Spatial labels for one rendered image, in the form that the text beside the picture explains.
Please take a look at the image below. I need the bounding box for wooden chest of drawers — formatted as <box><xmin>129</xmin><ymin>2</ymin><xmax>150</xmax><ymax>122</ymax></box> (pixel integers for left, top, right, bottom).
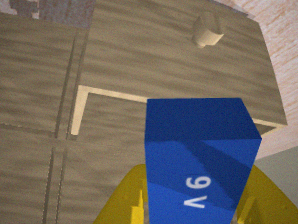
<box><xmin>0</xmin><ymin>12</ymin><xmax>145</xmax><ymax>224</ymax></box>

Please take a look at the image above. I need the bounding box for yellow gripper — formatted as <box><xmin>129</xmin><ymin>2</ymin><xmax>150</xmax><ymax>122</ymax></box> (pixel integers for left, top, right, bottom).
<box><xmin>93</xmin><ymin>164</ymin><xmax>298</xmax><ymax>224</ymax></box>

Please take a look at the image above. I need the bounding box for blue nine-volt battery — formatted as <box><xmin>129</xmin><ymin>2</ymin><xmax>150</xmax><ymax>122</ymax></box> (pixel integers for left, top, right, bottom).
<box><xmin>144</xmin><ymin>98</ymin><xmax>262</xmax><ymax>224</ymax></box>

